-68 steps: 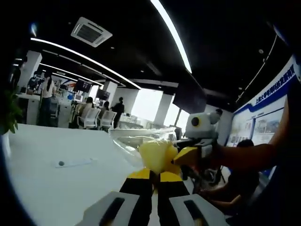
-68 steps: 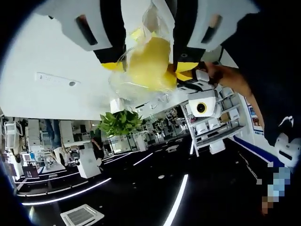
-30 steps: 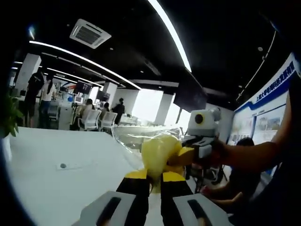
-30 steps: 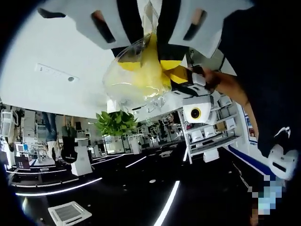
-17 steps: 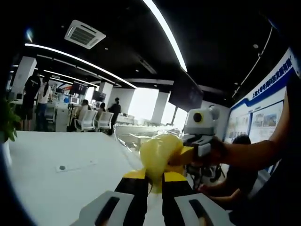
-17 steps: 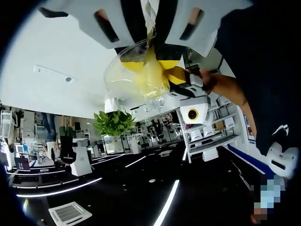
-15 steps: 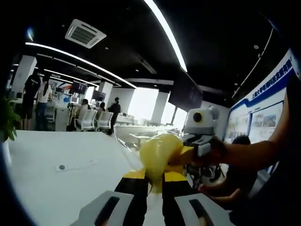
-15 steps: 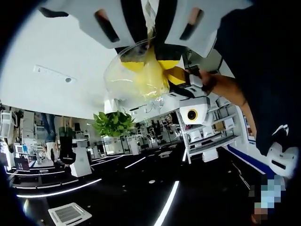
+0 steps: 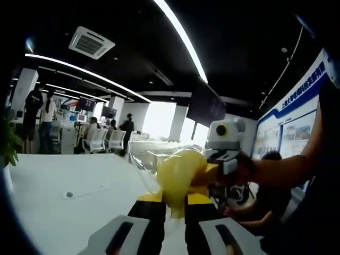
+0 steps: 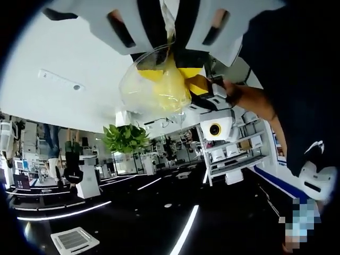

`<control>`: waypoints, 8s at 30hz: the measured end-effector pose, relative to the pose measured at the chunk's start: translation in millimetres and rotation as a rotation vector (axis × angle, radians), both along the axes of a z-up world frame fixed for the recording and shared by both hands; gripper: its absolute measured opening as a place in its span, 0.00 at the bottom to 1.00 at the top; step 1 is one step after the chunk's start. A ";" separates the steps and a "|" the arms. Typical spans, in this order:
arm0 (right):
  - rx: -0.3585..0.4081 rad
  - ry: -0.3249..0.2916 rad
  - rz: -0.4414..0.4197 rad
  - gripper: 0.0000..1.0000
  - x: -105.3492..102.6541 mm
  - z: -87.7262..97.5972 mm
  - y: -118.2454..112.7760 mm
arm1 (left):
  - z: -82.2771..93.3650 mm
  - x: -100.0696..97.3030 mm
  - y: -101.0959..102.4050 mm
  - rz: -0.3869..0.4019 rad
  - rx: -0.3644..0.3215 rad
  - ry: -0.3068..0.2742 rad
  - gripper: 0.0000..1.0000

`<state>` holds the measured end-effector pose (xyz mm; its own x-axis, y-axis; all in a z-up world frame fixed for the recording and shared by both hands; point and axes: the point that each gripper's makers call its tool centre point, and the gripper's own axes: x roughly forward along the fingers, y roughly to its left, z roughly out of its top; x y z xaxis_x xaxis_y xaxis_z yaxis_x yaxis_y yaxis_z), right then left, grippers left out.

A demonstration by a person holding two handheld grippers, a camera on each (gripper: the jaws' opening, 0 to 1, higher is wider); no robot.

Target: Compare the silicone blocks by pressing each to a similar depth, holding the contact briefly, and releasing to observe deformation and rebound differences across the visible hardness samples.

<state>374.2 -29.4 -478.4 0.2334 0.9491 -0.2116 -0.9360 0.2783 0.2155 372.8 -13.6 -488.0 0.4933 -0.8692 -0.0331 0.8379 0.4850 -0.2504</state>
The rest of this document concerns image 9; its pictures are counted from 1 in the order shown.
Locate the round yellow silicone block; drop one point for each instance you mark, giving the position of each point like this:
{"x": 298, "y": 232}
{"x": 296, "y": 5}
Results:
{"x": 180, "y": 175}

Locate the white office chair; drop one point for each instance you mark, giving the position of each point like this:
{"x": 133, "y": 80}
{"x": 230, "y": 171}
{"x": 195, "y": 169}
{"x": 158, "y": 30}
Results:
{"x": 95, "y": 139}
{"x": 117, "y": 140}

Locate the blue and white wall poster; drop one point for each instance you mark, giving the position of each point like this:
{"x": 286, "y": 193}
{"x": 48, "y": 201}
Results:
{"x": 289, "y": 125}

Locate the person's right hand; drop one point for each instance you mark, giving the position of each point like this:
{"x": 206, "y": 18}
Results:
{"x": 239, "y": 167}

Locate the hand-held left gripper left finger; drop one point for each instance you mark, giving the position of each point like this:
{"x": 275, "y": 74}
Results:
{"x": 143, "y": 231}

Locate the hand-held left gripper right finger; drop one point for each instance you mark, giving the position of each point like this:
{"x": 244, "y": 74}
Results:
{"x": 207, "y": 233}

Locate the curved ceiling light strip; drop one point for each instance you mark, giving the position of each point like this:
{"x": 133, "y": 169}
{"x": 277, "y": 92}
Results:
{"x": 87, "y": 74}

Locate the green potted plant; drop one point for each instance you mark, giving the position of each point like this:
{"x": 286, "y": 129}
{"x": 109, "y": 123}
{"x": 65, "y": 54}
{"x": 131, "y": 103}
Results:
{"x": 9, "y": 143}

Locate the dark hanging screen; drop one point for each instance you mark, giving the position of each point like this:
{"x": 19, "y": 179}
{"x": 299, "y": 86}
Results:
{"x": 207, "y": 109}

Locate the long straight ceiling light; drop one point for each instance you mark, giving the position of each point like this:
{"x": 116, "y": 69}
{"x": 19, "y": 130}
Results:
{"x": 186, "y": 40}

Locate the ceiling air conditioner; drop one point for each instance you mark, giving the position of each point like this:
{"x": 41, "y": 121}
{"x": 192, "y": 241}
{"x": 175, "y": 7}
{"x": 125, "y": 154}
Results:
{"x": 91, "y": 42}

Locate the person's dark shirt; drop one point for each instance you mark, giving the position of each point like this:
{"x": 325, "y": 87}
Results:
{"x": 324, "y": 186}

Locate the dark wall monitor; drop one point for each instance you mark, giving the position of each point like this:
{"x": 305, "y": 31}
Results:
{"x": 87, "y": 104}
{"x": 109, "y": 112}

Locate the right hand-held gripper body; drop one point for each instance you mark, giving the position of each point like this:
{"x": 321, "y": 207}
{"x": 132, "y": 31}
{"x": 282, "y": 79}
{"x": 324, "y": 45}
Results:
{"x": 228, "y": 138}

